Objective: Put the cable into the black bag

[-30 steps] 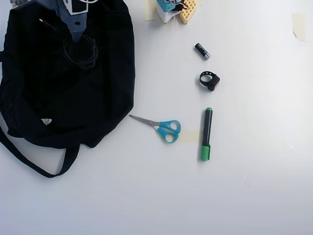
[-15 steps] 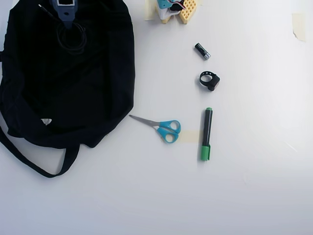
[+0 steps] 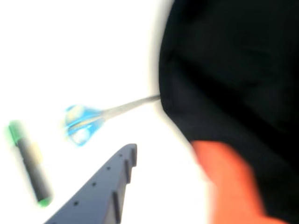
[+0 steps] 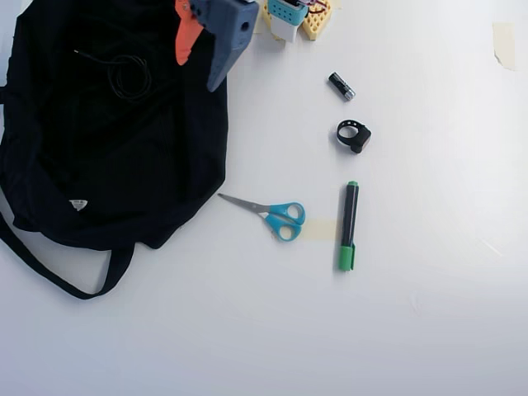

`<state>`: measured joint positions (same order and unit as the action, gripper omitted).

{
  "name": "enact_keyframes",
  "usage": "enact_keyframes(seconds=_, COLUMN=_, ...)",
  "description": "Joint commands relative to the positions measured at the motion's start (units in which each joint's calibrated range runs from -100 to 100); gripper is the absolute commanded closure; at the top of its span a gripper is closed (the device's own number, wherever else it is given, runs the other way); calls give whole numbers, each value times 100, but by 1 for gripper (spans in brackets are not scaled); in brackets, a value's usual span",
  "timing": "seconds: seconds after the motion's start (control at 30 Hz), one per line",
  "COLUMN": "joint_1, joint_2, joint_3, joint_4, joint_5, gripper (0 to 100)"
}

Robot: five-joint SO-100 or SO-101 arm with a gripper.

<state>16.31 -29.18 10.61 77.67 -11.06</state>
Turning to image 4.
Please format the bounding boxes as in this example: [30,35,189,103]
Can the long beige masking tape strip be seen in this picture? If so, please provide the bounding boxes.
[492,21,517,72]

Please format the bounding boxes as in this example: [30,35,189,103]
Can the blue grey gripper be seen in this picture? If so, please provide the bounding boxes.
[174,0,254,93]

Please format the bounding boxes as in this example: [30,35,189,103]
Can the black fabric bag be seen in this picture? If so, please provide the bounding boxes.
[0,0,229,301]

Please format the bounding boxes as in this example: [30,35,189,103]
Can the green black marker pen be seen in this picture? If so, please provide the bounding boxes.
[337,180,361,272]

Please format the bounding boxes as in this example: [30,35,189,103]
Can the short beige masking tape strip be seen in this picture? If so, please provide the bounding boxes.
[304,218,339,241]

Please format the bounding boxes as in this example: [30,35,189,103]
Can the blue handled scissors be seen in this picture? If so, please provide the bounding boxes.
[217,192,306,243]

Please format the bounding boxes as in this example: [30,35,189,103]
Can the black braided usb cable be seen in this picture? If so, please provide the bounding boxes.
[73,48,152,104]

